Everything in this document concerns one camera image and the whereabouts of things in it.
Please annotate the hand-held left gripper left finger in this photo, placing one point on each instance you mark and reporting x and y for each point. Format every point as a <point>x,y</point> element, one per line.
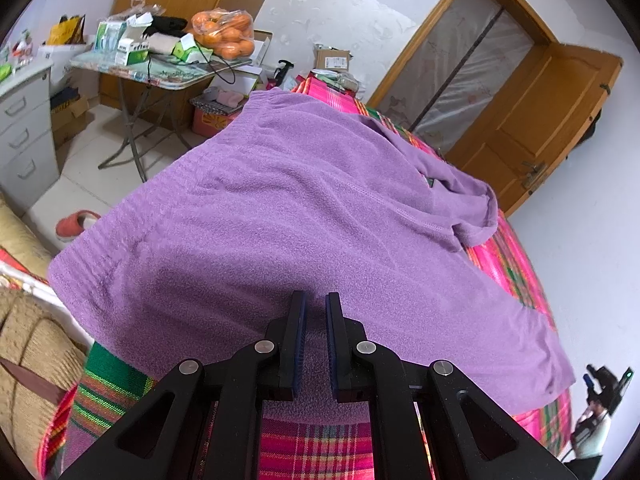
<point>299,340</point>

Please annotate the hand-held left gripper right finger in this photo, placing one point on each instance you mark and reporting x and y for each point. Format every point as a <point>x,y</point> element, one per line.
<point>334,345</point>

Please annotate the purple sweater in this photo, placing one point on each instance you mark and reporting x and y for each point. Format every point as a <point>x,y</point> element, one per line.
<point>300,220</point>

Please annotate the person's right hand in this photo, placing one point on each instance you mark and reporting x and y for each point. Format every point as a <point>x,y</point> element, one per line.
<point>595,437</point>

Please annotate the plaid bed sheet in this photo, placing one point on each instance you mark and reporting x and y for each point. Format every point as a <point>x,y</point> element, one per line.
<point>310,450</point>

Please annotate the pink printed box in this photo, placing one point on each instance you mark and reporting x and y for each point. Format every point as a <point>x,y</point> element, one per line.
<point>215,120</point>

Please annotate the red slipper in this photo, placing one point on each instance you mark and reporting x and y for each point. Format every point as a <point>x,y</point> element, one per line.
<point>75,225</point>

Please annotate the beige woven cushion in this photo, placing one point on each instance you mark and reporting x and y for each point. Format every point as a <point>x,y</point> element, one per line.
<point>35,360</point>

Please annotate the black air pump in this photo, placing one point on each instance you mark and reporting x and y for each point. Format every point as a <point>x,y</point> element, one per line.
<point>284,72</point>

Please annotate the wooden door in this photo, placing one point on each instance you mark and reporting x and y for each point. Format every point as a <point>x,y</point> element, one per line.
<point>545,110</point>

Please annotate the open cardboard box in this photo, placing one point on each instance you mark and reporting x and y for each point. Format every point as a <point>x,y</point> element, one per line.
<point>332,58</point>

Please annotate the small white box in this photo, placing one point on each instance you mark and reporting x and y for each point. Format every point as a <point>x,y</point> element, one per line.
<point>261,47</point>

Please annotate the folding table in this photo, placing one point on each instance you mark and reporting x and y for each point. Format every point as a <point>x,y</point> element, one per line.
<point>165,72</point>

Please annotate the clear plastic door curtain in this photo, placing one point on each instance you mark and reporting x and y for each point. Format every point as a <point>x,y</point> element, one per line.
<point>465,70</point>

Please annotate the green tissue pack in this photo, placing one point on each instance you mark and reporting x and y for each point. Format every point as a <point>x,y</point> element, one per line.
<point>190,49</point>

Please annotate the bag of oranges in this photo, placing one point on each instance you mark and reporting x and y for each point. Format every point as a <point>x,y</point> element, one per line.
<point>225,35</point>

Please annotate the cardboard floor box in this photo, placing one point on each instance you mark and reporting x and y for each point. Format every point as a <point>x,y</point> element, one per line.
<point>70,120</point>

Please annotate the green white box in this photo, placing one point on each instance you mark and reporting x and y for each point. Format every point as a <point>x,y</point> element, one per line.
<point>132,51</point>

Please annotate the black cloth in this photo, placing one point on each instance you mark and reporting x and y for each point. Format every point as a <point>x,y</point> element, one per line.
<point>165,27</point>

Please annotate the grey drawer cabinet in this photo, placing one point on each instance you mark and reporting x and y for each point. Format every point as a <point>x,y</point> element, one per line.
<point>25,130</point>

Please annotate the yellow paper bag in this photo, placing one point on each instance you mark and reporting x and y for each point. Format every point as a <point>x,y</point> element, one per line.
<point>66,31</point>

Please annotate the wooden door frame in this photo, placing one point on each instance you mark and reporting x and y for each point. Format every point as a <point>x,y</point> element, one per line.
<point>435,25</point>

